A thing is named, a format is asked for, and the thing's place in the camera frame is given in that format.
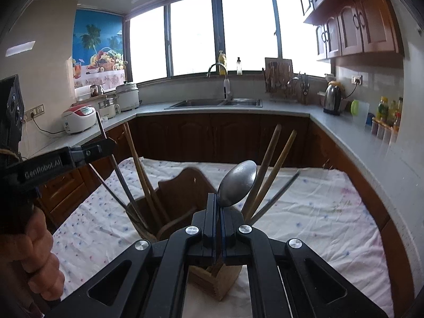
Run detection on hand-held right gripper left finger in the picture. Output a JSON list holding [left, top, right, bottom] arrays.
[[43, 192, 219, 318]]

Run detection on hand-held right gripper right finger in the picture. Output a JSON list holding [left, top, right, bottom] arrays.
[[220, 205, 390, 318]]

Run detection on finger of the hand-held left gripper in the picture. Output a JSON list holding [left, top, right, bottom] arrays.
[[69, 137, 117, 167]]

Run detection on metal chopstick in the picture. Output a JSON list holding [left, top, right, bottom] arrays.
[[89, 164, 148, 231], [95, 111, 140, 211], [250, 170, 300, 226]]

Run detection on wooden chopstick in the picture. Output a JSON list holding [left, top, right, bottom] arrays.
[[123, 122, 163, 236], [137, 159, 171, 222], [240, 124, 282, 221], [247, 130, 298, 222]]

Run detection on metal spoon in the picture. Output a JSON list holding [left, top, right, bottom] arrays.
[[217, 160, 258, 207]]

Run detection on wooden slatted utensil holder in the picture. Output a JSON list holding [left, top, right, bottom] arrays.
[[126, 167, 244, 302]]

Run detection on person's left hand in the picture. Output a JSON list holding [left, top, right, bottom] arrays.
[[8, 205, 66, 309]]

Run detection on white and red rice cooker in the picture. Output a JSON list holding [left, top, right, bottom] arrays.
[[61, 104, 97, 135]]

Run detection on small white kitchen appliance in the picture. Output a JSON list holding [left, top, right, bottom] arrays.
[[99, 96, 120, 119]]

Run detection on large white steam cooker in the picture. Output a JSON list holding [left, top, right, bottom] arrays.
[[115, 81, 140, 111]]

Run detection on wooden base cabinets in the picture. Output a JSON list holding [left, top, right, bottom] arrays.
[[33, 113, 414, 305]]

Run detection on white floral tablecloth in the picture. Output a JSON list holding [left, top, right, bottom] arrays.
[[50, 157, 395, 318]]

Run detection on steel double sink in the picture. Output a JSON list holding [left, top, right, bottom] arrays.
[[165, 98, 263, 111]]

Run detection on metal kitchen faucet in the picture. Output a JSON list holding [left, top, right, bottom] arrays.
[[206, 62, 234, 101]]

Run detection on hanging kitchen tool rack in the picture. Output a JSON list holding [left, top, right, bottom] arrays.
[[262, 68, 312, 105]]

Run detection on grey kitchen countertop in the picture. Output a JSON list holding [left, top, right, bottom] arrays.
[[20, 99, 424, 272]]

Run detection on kitchen window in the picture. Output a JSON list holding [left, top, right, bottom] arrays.
[[127, 0, 332, 83]]

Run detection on steel electric kettle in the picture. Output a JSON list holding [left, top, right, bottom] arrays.
[[323, 81, 343, 116]]

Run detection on wooden cutting board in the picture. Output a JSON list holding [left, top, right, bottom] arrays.
[[264, 57, 294, 83]]

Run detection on translucent white cutting board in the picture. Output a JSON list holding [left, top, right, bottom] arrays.
[[356, 101, 371, 127]]

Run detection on green label bottle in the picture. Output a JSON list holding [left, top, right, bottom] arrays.
[[378, 97, 389, 123]]

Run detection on red cap sauce bottle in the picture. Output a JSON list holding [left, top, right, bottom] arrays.
[[394, 97, 404, 130]]

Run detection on wooden upper cabinets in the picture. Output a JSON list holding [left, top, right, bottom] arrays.
[[290, 0, 405, 62]]

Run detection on tropical fruit wall poster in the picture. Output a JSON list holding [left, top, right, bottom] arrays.
[[72, 9, 126, 88]]

